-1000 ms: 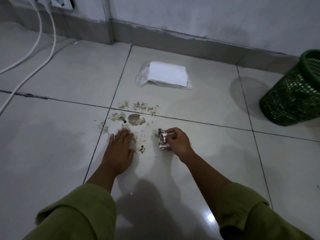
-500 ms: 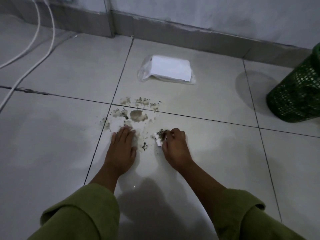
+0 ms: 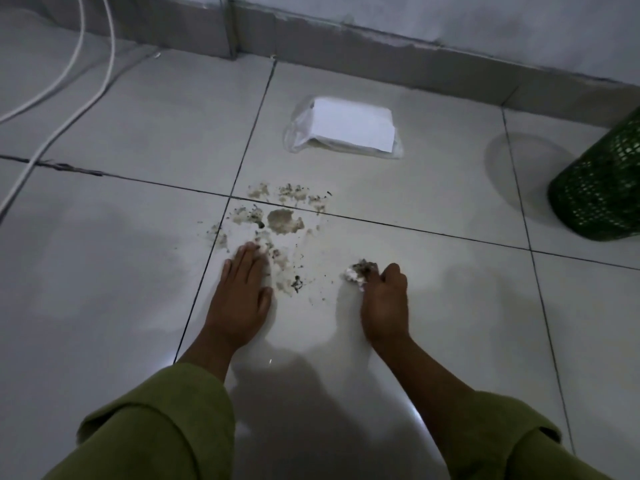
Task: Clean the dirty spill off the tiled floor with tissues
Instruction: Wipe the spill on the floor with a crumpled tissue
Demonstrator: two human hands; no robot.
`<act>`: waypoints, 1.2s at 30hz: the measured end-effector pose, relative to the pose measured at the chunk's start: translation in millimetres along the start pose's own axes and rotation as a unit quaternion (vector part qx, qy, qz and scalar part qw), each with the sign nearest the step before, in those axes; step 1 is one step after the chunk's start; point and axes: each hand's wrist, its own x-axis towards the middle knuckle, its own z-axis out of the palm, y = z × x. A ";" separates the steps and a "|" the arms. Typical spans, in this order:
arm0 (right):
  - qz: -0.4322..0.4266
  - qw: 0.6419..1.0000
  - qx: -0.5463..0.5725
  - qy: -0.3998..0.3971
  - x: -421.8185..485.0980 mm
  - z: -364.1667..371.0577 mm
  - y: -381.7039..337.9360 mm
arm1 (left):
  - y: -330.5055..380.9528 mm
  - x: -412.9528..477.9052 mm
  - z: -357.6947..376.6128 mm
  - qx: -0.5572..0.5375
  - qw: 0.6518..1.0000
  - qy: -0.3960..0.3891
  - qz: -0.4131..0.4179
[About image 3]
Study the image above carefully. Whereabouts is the person's left hand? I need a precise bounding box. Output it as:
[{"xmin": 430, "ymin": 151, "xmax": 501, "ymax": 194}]
[{"xmin": 206, "ymin": 243, "xmax": 274, "ymax": 348}]

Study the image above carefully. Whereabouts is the person's right hand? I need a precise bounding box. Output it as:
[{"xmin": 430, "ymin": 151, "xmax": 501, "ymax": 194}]
[{"xmin": 360, "ymin": 263, "xmax": 412, "ymax": 346}]

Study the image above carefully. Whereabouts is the white tissue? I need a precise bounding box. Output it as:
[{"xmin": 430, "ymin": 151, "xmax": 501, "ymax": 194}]
[{"xmin": 341, "ymin": 261, "xmax": 379, "ymax": 291}]

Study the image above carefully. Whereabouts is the person's right forearm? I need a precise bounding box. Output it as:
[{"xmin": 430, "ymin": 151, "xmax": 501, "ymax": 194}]
[{"xmin": 369, "ymin": 335, "xmax": 477, "ymax": 438}]

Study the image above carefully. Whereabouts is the person's left forearm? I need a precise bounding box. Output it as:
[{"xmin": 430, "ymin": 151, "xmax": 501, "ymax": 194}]
[{"xmin": 175, "ymin": 327, "xmax": 262, "ymax": 391}]

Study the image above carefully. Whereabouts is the brown spilled food mess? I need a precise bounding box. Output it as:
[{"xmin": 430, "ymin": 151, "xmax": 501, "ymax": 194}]
[{"xmin": 207, "ymin": 182, "xmax": 334, "ymax": 296}]

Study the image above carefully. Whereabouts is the white tissue pack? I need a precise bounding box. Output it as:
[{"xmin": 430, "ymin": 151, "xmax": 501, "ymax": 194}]
[{"xmin": 283, "ymin": 96, "xmax": 405, "ymax": 161}]

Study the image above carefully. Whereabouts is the person's green left sleeve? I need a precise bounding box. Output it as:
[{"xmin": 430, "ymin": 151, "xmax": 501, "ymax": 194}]
[{"xmin": 44, "ymin": 363, "xmax": 237, "ymax": 480}]

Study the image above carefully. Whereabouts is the person's green sleeve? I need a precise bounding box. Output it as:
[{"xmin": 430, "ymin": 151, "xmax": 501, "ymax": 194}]
[
  {"xmin": 438, "ymin": 392, "xmax": 614, "ymax": 480},
  {"xmin": 44, "ymin": 363, "xmax": 237, "ymax": 480}
]

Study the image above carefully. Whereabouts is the person's green right sleeve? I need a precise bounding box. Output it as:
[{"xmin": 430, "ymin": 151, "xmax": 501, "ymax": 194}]
[{"xmin": 438, "ymin": 392, "xmax": 614, "ymax": 480}]

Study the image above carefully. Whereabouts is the green mesh basket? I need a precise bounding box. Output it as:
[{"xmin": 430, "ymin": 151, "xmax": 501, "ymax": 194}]
[{"xmin": 547, "ymin": 105, "xmax": 640, "ymax": 242}]

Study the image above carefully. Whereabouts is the white cable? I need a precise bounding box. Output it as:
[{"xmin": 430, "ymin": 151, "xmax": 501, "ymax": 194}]
[
  {"xmin": 0, "ymin": 0, "xmax": 87, "ymax": 123},
  {"xmin": 0, "ymin": 0, "xmax": 117, "ymax": 217}
]

